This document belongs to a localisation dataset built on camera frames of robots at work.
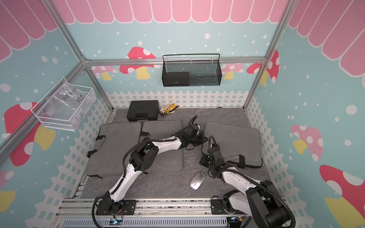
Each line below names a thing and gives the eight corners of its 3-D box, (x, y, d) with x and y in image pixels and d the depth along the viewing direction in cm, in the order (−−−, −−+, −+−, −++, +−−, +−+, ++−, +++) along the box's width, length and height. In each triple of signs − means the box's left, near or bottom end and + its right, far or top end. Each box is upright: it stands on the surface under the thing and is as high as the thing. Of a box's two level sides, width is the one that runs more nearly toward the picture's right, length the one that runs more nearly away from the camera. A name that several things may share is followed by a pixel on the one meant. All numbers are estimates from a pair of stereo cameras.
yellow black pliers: (162, 117, 117) (161, 115, 115) (158, 113, 119) (158, 111, 117) (178, 107, 124) (178, 105, 122) (174, 104, 126) (174, 102, 124)
